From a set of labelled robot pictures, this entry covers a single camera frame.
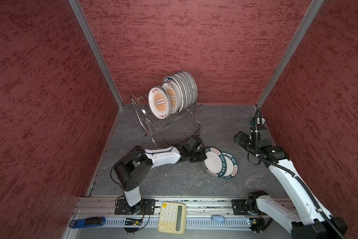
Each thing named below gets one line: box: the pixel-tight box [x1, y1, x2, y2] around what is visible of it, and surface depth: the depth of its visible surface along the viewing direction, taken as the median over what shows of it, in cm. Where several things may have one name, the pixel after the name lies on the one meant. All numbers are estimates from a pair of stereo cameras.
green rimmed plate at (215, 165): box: [201, 146, 227, 178], surface depth 89 cm
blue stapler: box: [68, 217, 106, 229], surface depth 68 cm
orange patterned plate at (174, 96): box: [161, 81, 180, 116], surface depth 76 cm
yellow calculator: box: [157, 201, 187, 235], surface depth 71 cm
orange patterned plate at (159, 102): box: [147, 85, 172, 121], surface depth 77 cm
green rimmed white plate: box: [218, 151, 239, 180], surface depth 89 cm
